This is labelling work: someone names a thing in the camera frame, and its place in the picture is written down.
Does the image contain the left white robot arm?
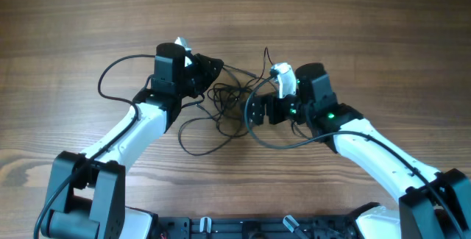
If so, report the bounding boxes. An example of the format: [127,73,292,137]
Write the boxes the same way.
[33,38,224,238]

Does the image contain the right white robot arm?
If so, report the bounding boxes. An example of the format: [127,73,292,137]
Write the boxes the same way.
[242,63,470,238]

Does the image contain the thin black USB cable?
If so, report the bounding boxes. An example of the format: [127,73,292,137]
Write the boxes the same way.
[177,46,275,157]

